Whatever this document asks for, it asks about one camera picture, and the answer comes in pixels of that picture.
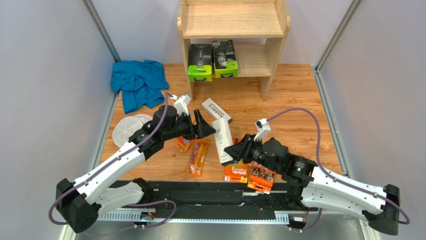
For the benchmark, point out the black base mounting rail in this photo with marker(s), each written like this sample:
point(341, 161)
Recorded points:
point(210, 202)

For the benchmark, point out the white Harry's razor box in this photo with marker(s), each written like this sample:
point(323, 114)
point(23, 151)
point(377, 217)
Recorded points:
point(214, 110)

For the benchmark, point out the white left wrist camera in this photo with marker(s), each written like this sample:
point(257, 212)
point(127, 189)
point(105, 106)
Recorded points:
point(181, 103)

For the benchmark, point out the blue crumpled cloth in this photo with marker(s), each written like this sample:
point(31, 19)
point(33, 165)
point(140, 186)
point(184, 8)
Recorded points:
point(140, 83)

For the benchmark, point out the long orange Bic razor bag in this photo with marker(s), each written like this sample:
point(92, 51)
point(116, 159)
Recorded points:
point(198, 156)

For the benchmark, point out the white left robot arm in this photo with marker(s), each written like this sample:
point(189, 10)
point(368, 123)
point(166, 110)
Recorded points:
point(80, 202)

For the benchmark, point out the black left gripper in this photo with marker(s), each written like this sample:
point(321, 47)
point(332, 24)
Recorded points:
point(203, 128)

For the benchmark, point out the green black razor box left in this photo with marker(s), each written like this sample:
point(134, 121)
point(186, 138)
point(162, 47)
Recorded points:
point(200, 67)

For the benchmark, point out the green black razor box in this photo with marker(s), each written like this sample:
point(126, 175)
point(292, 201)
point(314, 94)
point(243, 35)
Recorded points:
point(200, 67)
point(225, 61)

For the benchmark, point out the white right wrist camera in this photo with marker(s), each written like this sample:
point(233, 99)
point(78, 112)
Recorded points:
point(263, 129)

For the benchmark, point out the orange Gillette Fusion5 razor box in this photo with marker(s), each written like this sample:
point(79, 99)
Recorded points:
point(236, 172)

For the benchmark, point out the wooden two-tier shelf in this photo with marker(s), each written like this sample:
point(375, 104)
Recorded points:
point(239, 20)

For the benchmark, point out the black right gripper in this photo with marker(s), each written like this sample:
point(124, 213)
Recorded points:
point(246, 150)

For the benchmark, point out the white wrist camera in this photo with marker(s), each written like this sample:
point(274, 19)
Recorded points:
point(263, 129)
point(181, 103)

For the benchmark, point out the green black razor box right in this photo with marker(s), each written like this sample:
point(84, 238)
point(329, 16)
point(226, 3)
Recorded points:
point(225, 61)

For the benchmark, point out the orange Gillette cartridge box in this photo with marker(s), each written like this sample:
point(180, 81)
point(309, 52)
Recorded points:
point(261, 179)

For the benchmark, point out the tall white razor box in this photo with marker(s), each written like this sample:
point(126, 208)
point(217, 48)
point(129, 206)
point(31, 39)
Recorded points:
point(223, 139)

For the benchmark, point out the white round mesh lid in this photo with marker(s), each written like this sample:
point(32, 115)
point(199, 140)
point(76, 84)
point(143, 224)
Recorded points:
point(127, 127)

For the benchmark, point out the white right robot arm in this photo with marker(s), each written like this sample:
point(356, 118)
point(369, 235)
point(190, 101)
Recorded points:
point(315, 187)

